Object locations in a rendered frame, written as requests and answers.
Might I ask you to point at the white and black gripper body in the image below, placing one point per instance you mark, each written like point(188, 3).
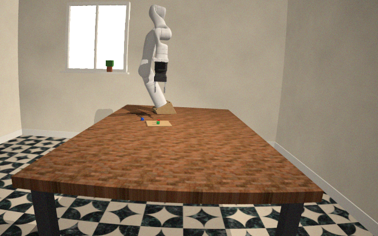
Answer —
point(161, 61)

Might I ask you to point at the tan square mat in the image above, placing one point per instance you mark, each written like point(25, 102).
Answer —
point(154, 123)

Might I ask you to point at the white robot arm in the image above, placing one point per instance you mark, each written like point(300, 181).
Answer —
point(153, 45)

